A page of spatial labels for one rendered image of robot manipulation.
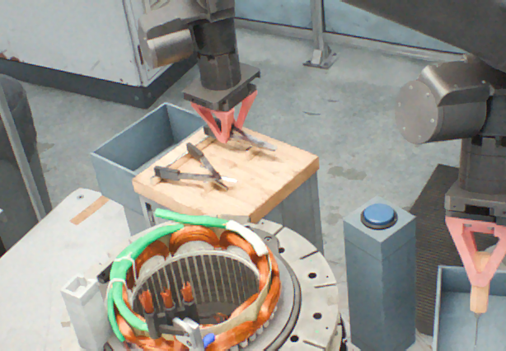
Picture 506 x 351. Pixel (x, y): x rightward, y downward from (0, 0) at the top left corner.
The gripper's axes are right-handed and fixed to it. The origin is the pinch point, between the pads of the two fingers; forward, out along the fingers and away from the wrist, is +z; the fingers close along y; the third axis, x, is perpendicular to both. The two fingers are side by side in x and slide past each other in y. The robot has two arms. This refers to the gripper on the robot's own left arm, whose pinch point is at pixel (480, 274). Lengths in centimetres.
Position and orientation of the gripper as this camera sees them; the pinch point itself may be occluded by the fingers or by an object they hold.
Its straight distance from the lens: 86.2
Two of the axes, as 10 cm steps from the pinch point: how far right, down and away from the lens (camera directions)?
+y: -4.0, 2.2, -8.9
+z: -0.1, 9.7, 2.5
